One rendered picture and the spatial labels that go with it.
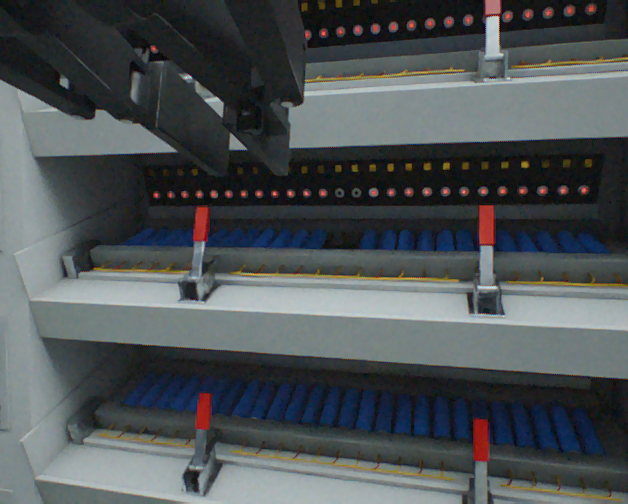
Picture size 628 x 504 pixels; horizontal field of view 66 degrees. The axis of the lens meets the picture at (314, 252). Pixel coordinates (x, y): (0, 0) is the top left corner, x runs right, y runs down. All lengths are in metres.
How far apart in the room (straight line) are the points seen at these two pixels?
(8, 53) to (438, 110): 0.31
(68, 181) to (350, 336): 0.37
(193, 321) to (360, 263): 0.17
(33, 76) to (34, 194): 0.38
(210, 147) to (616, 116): 0.31
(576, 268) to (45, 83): 0.43
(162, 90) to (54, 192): 0.39
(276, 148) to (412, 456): 0.37
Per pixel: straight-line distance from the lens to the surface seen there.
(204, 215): 0.49
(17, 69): 0.20
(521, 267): 0.48
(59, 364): 0.62
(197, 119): 0.25
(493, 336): 0.42
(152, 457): 0.59
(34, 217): 0.58
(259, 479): 0.53
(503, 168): 0.57
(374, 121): 0.42
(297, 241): 0.54
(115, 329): 0.52
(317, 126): 0.43
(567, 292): 0.47
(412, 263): 0.47
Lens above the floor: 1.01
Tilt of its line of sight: 4 degrees down
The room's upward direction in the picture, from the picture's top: straight up
